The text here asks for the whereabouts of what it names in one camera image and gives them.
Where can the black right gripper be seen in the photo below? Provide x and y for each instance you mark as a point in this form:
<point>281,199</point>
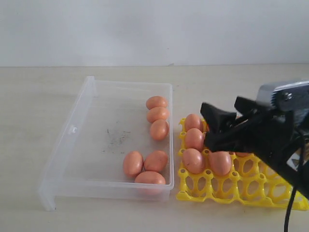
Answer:
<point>272,135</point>

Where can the brown egg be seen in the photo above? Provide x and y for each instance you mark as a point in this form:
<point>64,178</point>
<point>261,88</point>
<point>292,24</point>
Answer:
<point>156,101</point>
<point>193,161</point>
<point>133,164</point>
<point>159,129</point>
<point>194,138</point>
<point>156,161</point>
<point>157,113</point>
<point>242,154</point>
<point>220,162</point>

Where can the yellow plastic egg tray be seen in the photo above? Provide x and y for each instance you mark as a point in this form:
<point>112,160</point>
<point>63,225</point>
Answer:
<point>250,181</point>

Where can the clear plastic container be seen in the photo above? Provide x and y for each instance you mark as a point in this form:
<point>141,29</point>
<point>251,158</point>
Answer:
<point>107,121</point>

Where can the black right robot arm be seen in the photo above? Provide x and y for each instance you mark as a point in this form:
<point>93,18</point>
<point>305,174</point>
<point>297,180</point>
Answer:
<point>296,170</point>

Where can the brown egg far corner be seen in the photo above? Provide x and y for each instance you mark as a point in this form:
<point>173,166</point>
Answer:
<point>150,177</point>

